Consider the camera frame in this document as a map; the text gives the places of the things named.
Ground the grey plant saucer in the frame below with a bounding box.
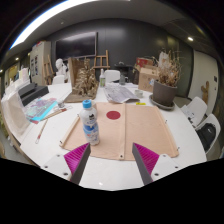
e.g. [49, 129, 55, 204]
[148, 93, 176, 111]

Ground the red box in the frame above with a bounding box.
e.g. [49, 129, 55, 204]
[135, 57, 154, 69]

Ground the white spray bottle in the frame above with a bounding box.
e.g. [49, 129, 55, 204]
[99, 68, 107, 88]

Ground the open newspaper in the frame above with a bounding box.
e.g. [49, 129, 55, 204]
[103, 83, 141, 104]

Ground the wooden paint brush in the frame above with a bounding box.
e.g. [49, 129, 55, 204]
[31, 105, 73, 124]

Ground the long ceiling light strip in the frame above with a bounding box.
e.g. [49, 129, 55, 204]
[9, 0, 101, 50]

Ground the black wall screen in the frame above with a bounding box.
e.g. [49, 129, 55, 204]
[54, 31, 98, 61]

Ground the dried plant in grey pot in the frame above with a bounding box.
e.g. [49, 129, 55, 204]
[152, 49, 183, 108]

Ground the white plaster bust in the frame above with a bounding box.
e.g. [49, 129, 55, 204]
[54, 58, 66, 77]

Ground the brown cardboard box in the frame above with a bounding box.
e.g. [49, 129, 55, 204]
[137, 64, 160, 93]

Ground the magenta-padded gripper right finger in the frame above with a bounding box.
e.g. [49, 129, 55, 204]
[131, 142, 184, 186]

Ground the colourful painted sheet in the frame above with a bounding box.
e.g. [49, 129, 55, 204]
[23, 96, 58, 123]

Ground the flat round red coaster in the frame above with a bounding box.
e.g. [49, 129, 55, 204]
[105, 110, 122, 121]

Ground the white plastic chair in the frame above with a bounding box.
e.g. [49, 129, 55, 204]
[103, 69, 122, 84]
[194, 113, 222, 155]
[181, 96, 208, 128]

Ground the small grey glass bottle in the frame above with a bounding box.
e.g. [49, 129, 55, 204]
[118, 73, 126, 86]

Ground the black backpack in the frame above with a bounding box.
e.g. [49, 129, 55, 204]
[196, 122, 218, 153]

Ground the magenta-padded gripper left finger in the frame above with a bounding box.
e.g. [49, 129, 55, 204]
[41, 142, 92, 186]

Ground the black storage case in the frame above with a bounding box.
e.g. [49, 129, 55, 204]
[18, 82, 50, 107]

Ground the wooden wall figure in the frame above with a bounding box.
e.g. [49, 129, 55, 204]
[200, 80, 211, 104]

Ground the white paper stack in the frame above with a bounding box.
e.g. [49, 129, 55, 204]
[181, 105, 196, 120]

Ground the white shelf cabinet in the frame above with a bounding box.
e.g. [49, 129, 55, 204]
[29, 40, 53, 86]

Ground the white blue-capped drink bottle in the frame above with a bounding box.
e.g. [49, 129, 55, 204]
[78, 99, 101, 146]

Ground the wooden easel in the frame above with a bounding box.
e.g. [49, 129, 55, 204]
[93, 49, 111, 79]

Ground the golden sculpture on wooden board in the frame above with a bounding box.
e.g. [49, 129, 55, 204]
[63, 57, 100, 104]

